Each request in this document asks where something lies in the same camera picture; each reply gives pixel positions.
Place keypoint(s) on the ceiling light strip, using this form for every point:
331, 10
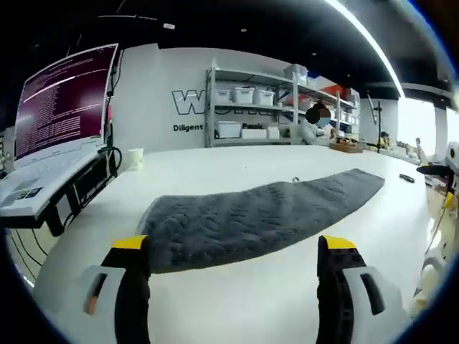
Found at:
376, 46

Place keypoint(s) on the black laptop stand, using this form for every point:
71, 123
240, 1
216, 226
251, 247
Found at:
89, 186

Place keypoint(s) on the wooden tray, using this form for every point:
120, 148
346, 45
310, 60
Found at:
346, 146

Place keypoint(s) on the black tripod stand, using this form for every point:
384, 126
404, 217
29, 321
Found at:
378, 122

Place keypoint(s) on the grey metal shelf rack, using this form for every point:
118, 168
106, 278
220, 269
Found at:
283, 107

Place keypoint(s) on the white chair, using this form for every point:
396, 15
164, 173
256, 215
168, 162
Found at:
430, 279

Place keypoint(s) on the grey towel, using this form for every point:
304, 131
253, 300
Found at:
251, 222

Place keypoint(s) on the white cup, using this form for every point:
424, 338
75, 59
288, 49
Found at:
134, 159

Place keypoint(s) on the row of white storage bins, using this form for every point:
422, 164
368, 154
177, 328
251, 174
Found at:
251, 96

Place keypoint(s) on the white laptop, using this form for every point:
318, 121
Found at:
61, 107

